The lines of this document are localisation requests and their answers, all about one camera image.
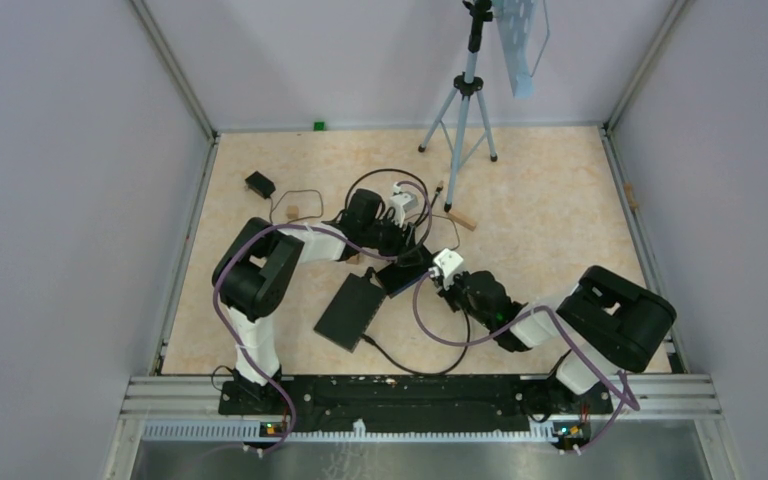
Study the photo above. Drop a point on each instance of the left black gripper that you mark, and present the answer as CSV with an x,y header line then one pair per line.
x,y
400,244

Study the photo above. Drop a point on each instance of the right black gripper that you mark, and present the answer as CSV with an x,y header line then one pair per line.
x,y
447,295

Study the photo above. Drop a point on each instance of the black network switch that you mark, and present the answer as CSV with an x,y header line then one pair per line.
x,y
398,277
350,312

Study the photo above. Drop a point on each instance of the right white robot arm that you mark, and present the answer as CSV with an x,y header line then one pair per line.
x,y
608,322

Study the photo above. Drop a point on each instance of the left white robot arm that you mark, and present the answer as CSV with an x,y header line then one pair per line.
x,y
251,278

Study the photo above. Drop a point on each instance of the long wooden block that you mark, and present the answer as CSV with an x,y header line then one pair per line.
x,y
462,219

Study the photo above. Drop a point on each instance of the perforated white panel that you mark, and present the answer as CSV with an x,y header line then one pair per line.
x,y
524,30

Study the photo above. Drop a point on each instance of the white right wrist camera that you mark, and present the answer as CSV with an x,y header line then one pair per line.
x,y
445,266

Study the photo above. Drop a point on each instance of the silver camera tripod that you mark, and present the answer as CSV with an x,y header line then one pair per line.
x,y
466,87

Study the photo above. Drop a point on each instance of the wooden block on frame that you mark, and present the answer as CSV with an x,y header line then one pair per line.
x,y
630,197

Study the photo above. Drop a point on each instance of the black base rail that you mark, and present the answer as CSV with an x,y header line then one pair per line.
x,y
412,404

